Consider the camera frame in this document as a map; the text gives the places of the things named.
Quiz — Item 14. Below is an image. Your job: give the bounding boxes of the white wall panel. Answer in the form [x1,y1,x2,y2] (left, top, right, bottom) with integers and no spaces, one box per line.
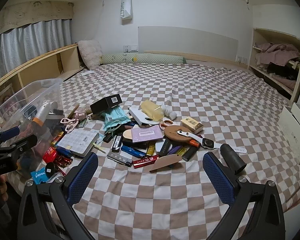
[137,26,239,62]

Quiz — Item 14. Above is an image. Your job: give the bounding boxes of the round cork coaster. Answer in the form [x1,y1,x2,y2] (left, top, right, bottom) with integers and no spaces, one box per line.
[164,125,196,143]

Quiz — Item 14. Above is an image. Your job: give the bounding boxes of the yellow tissue packet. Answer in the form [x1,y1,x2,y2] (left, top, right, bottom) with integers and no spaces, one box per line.
[180,117,204,133]

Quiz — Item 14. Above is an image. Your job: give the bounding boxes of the blue snack packet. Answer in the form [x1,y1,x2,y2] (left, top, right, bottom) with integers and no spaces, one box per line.
[31,169,57,183]

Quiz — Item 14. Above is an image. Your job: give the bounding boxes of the wooden closet shelf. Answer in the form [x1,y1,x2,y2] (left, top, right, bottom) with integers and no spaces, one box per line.
[247,27,300,105]

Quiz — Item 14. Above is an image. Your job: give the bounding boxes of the black foam cylinder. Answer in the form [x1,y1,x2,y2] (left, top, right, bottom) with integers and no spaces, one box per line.
[220,144,247,175]

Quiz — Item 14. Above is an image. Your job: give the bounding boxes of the red flat packet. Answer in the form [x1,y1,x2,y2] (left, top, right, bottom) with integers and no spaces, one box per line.
[132,155,160,168]

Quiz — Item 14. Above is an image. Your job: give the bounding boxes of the white ridged bar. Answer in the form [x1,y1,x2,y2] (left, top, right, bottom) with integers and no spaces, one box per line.
[128,106,161,127]

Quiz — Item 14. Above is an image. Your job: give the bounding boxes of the pink scissors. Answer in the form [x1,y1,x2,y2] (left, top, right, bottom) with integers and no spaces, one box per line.
[61,117,80,132]

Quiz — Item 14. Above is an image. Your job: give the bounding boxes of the clear plastic storage box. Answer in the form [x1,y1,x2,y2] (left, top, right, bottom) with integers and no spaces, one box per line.
[0,78,64,178]

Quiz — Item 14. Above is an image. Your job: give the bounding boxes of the green face mask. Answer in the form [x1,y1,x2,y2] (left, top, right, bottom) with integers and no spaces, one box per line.
[103,120,123,133]

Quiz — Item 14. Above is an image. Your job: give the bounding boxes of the white printed paper packet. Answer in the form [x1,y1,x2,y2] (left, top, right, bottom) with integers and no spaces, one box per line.
[57,129,100,157]

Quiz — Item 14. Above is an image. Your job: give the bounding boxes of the purple notebook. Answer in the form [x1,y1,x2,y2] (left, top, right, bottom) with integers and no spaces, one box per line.
[131,127,163,143]

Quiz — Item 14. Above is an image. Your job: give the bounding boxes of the pale yellow strip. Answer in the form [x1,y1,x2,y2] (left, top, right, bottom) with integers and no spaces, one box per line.
[92,142,107,155]

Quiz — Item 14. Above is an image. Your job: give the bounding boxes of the black round object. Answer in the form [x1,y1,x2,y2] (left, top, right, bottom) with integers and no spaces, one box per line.
[44,163,57,178]

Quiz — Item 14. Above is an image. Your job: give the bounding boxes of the black cardboard box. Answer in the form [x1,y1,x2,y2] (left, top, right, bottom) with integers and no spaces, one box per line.
[90,94,123,115]

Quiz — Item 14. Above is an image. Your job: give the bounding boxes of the white paper bag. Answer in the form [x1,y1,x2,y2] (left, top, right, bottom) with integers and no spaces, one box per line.
[120,0,133,20]

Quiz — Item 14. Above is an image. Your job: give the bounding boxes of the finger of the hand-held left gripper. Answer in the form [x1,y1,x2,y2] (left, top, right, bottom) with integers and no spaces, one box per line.
[0,134,38,160]
[0,126,20,146]

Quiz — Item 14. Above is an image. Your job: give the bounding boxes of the green long bolster pillow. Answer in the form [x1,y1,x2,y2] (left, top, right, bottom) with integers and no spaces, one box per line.
[100,53,187,65]

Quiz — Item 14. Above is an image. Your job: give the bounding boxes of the red foil wrapper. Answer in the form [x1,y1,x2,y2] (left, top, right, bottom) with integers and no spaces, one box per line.
[54,155,73,167]

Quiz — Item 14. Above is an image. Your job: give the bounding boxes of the black white-label lighter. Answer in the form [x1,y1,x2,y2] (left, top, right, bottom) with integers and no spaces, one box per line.
[111,135,123,153]

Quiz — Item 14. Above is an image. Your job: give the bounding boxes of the wooden bedside shelf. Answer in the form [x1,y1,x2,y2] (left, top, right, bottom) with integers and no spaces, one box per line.
[0,43,82,110]

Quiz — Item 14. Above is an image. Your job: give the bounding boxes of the checkered bedsheet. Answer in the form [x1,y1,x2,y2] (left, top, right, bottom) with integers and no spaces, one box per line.
[5,62,300,240]

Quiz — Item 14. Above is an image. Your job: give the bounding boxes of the grey curtain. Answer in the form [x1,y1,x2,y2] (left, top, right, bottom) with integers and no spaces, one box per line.
[0,19,74,80]

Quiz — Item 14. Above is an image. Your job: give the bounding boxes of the white plush toy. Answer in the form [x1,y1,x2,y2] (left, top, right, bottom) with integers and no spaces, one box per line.
[161,99,178,119]

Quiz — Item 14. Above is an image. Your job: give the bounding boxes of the black slim tube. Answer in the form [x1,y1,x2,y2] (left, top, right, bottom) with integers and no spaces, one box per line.
[122,140,148,147]

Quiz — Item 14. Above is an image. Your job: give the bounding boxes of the tan wooden knife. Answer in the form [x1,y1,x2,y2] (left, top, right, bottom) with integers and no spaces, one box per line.
[149,154,183,173]

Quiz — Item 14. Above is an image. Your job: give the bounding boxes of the yellow red snack bar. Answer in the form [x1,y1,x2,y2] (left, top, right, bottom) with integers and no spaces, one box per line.
[51,131,65,147]

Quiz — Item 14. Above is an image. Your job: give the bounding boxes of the teal face mask pack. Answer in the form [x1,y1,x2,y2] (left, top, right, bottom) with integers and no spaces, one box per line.
[100,106,132,130]

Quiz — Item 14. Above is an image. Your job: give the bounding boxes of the white fluffy pillow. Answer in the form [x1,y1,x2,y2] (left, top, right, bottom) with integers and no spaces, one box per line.
[77,39,103,70]

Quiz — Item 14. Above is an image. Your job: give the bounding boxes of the purple pen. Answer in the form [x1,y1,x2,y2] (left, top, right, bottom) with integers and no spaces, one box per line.
[164,146,182,157]

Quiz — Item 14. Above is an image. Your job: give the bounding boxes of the silver orange handheld device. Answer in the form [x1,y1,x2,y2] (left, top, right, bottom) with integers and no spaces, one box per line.
[32,102,52,127]

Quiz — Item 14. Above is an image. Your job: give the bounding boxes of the plain black lighter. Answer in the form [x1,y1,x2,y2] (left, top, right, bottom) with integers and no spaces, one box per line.
[182,146,198,162]

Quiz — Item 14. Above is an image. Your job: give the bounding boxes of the pile of clothes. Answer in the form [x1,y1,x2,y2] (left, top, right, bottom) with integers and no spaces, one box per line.
[255,42,300,89]

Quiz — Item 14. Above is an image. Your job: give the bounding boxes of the white cardboard box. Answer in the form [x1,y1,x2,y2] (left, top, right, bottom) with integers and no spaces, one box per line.
[277,102,300,166]

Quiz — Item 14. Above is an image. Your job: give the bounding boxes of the silver patterned bar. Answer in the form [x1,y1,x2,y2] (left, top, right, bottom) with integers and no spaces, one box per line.
[107,152,132,167]

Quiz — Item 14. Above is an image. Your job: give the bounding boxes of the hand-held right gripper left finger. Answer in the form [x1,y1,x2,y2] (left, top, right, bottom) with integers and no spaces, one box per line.
[16,151,99,240]

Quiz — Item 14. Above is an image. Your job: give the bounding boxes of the person's left hand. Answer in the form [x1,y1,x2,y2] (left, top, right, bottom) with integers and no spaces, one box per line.
[0,174,8,207]

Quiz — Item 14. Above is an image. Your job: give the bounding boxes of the orange handled scissors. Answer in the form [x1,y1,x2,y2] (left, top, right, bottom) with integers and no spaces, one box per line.
[159,119,174,131]

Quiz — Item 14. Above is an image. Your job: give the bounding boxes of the white strap smartwatch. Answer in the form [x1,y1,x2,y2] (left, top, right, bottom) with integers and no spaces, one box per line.
[178,129,247,153]

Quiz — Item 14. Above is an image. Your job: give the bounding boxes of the brown wooden disc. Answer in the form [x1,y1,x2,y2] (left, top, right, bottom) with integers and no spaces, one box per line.
[66,104,80,118]

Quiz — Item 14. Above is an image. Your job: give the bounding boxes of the black flat case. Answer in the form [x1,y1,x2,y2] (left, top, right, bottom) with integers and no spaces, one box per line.
[159,138,173,157]

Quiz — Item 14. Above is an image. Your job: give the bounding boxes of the blue metallic lighter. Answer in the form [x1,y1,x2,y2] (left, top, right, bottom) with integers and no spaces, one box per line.
[121,145,146,158]

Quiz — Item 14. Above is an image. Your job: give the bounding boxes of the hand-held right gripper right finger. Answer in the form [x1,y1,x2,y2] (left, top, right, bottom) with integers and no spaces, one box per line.
[202,151,285,240]

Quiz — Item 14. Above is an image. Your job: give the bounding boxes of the beige printed valance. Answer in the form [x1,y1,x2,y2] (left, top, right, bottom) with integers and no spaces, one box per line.
[0,0,75,40]

